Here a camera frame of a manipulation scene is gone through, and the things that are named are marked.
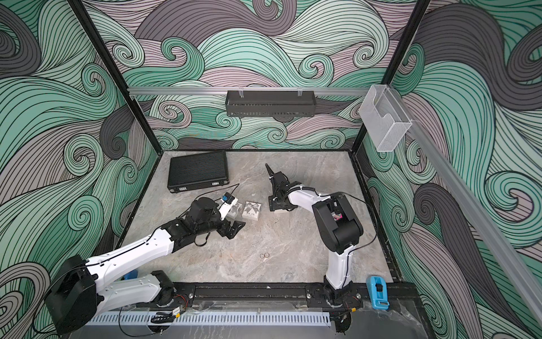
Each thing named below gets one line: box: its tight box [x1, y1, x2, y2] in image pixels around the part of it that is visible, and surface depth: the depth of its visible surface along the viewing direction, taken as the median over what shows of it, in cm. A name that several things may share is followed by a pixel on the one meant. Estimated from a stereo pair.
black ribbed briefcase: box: [167, 150, 230, 193], surface depth 106 cm
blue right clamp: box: [365, 274, 390, 311], surface depth 73 cm
